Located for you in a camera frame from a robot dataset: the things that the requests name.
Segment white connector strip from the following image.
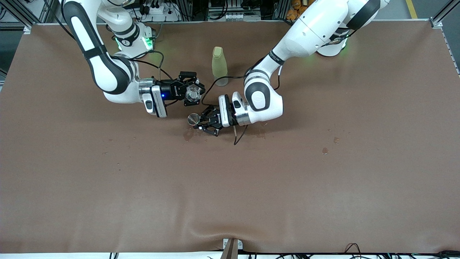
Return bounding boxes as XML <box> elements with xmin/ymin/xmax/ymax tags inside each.
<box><xmin>208</xmin><ymin>13</ymin><xmax>261</xmax><ymax>21</ymax></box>

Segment white power strip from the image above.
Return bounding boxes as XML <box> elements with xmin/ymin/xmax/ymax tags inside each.
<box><xmin>138</xmin><ymin>4</ymin><xmax>180</xmax><ymax>22</ymax></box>

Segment aluminium frame post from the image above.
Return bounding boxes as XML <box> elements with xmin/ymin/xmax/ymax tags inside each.
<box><xmin>429</xmin><ymin>0</ymin><xmax>460</xmax><ymax>29</ymax></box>
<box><xmin>0</xmin><ymin>0</ymin><xmax>54</xmax><ymax>30</ymax></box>

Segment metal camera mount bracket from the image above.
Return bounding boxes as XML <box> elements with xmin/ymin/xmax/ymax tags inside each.
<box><xmin>222</xmin><ymin>238</ymin><xmax>243</xmax><ymax>259</ymax></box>

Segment orange snack bags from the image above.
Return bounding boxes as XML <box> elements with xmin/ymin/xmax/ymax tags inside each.
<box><xmin>286</xmin><ymin>0</ymin><xmax>314</xmax><ymax>21</ymax></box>

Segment yellow-green capped bottle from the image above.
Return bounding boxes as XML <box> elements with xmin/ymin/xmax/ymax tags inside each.
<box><xmin>212</xmin><ymin>46</ymin><xmax>229</xmax><ymax>87</ymax></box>

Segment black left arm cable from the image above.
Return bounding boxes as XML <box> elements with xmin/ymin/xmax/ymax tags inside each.
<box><xmin>201</xmin><ymin>58</ymin><xmax>284</xmax><ymax>145</ymax></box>

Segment small clear glass beaker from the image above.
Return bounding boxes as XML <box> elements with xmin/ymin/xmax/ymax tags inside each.
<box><xmin>185</xmin><ymin>84</ymin><xmax>202</xmax><ymax>102</ymax></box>

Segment brown table mat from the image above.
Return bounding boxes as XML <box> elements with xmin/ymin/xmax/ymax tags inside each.
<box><xmin>0</xmin><ymin>20</ymin><xmax>460</xmax><ymax>254</ymax></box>

